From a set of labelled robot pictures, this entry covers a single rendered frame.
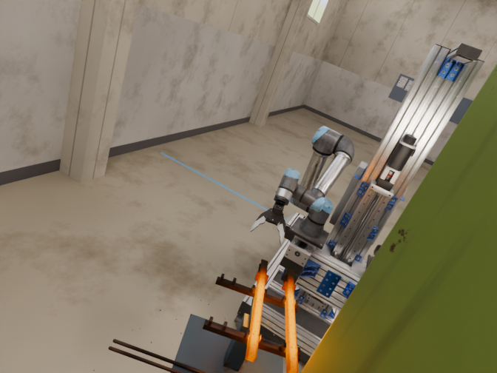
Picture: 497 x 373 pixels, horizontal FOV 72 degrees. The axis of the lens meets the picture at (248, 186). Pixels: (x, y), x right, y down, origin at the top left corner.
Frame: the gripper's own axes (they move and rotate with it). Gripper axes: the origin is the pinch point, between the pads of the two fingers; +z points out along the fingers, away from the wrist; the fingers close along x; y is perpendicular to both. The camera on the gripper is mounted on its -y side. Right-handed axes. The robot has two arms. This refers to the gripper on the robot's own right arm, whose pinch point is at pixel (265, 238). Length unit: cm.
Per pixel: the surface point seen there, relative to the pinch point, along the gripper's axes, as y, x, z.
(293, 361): -42, -24, 35
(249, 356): -47, -11, 39
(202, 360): -21, 3, 51
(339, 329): -77, -25, 21
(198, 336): -14.3, 8.2, 45.8
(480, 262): -107, -32, 6
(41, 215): 97, 170, 38
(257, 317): -35.5, -9.5, 29.2
